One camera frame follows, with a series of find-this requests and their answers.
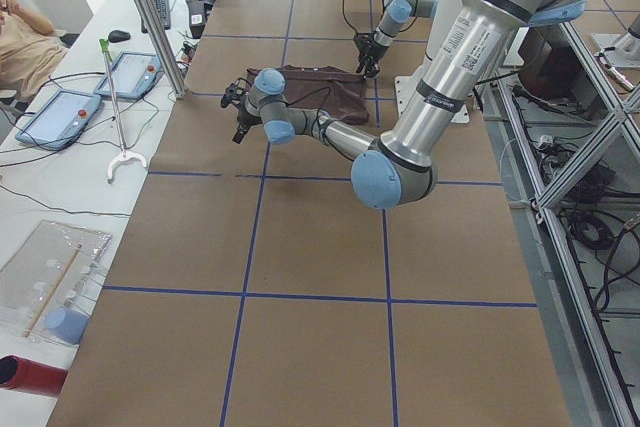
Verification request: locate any far blue teach pendant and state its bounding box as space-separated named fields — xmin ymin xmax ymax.
xmin=110 ymin=51 xmax=161 ymax=100

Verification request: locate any clear plastic bag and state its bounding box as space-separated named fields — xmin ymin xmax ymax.
xmin=1 ymin=221 xmax=112 ymax=345

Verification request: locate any black cable bundle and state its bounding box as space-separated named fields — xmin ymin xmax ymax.
xmin=559 ymin=206 xmax=640 ymax=318

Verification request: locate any blue teach pendant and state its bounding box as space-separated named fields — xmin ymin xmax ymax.
xmin=110 ymin=51 xmax=161 ymax=100
xmin=15 ymin=90 xmax=102 ymax=151

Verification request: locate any seated person in beige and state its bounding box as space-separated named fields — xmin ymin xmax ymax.
xmin=1 ymin=0 xmax=69 ymax=102

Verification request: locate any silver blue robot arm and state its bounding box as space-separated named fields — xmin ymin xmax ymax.
xmin=221 ymin=0 xmax=587 ymax=209
xmin=354 ymin=0 xmax=438 ymax=78

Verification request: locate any red cylinder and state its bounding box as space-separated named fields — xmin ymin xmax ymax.
xmin=1 ymin=355 xmax=68 ymax=397

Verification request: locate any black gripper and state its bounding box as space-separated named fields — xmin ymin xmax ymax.
xmin=353 ymin=33 xmax=388 ymax=79
xmin=232 ymin=105 xmax=260 ymax=144

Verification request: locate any near blue teach pendant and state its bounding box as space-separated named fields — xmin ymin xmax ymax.
xmin=15 ymin=90 xmax=102 ymax=151

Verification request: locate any dark brown t-shirt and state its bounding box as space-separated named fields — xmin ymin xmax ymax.
xmin=277 ymin=65 xmax=369 ymax=125

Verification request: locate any aluminium frame post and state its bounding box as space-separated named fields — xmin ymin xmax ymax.
xmin=133 ymin=0 xmax=187 ymax=99

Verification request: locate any black keyboard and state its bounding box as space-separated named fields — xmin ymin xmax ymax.
xmin=152 ymin=0 xmax=171 ymax=30

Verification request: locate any metal reacher grabber tool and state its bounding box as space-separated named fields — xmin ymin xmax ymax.
xmin=99 ymin=38 xmax=148 ymax=185

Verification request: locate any light blue cap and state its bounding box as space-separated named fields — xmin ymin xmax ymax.
xmin=45 ymin=307 xmax=89 ymax=345

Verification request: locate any aluminium frame rack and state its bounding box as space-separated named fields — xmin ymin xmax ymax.
xmin=481 ymin=11 xmax=639 ymax=426

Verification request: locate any wooden stick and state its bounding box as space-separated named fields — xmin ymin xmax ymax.
xmin=22 ymin=243 xmax=82 ymax=338

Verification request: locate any black computer mouse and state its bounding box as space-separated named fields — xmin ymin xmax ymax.
xmin=108 ymin=29 xmax=131 ymax=43

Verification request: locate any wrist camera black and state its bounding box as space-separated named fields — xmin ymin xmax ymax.
xmin=220 ymin=77 xmax=252 ymax=108

